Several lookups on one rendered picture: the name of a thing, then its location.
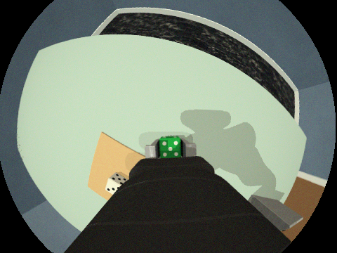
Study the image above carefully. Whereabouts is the tan flat mat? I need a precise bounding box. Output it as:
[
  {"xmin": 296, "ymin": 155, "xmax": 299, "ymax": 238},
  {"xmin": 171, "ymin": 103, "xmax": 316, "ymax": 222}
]
[{"xmin": 88, "ymin": 132, "xmax": 145, "ymax": 200}]

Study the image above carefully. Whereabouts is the white die with black pips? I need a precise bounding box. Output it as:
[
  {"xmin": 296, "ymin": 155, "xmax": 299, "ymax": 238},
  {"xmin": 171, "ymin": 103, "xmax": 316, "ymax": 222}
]
[{"xmin": 105, "ymin": 173, "xmax": 128, "ymax": 194}]

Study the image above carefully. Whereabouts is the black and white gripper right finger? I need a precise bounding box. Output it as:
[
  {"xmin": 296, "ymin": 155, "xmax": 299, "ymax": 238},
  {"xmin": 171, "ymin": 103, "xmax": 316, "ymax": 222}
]
[{"xmin": 180, "ymin": 138, "xmax": 197, "ymax": 157}]

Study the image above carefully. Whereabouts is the green die with white pips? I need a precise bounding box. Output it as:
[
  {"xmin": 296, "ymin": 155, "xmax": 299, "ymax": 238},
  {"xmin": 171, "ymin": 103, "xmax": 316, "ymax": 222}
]
[{"xmin": 159, "ymin": 136, "xmax": 181, "ymax": 158}]

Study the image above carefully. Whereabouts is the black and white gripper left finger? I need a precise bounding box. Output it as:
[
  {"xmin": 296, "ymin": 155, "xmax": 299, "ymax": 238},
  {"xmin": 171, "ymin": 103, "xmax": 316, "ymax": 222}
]
[{"xmin": 145, "ymin": 139, "xmax": 160, "ymax": 158}]

